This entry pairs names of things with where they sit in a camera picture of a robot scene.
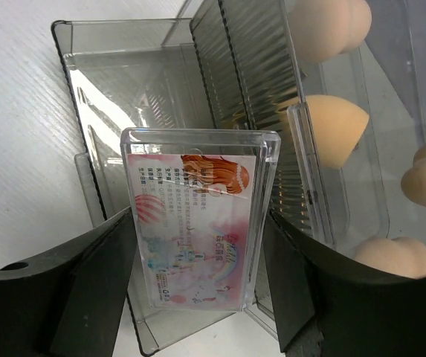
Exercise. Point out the clear nail sticker case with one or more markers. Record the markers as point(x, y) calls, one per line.
point(199, 199)

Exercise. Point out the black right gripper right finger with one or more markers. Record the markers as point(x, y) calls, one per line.
point(326, 304)

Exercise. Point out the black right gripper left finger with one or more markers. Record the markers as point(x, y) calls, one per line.
point(68, 300)

